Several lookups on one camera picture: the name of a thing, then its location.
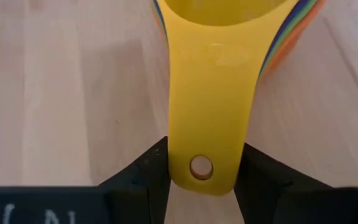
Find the navy blue measuring cup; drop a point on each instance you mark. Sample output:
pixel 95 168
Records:
pixel 303 4

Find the green measuring cup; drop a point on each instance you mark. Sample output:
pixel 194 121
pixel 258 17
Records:
pixel 312 4

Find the orange measuring cup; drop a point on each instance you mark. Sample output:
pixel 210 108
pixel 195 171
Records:
pixel 321 3

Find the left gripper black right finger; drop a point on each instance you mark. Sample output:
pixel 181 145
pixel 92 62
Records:
pixel 275 199

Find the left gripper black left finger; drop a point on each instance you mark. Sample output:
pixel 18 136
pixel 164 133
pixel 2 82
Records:
pixel 135 193

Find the yellow measuring cup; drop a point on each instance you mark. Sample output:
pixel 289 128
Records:
pixel 210 109

